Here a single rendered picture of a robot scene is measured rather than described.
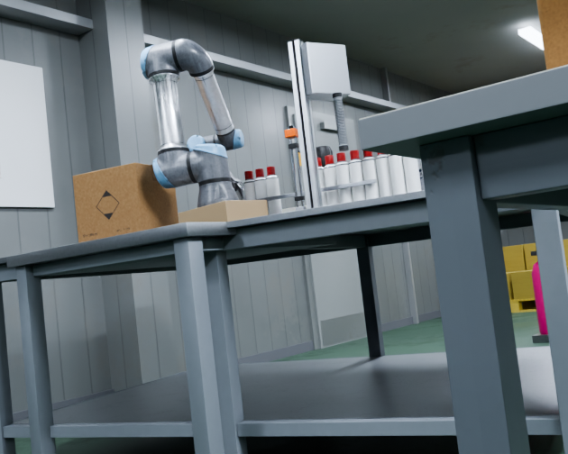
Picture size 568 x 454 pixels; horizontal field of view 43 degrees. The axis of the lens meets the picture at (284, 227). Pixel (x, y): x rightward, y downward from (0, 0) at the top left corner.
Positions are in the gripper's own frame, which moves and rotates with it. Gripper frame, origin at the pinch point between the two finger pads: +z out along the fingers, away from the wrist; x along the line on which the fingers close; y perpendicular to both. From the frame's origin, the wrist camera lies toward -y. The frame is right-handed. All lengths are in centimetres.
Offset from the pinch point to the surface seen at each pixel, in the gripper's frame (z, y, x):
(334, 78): -11, -9, -63
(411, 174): 33, -2, -63
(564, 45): 71, -154, -114
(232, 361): 58, -59, 6
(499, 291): 92, -182, -94
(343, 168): 15.3, -2.3, -44.0
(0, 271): -22, -60, 68
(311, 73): -15, -17, -59
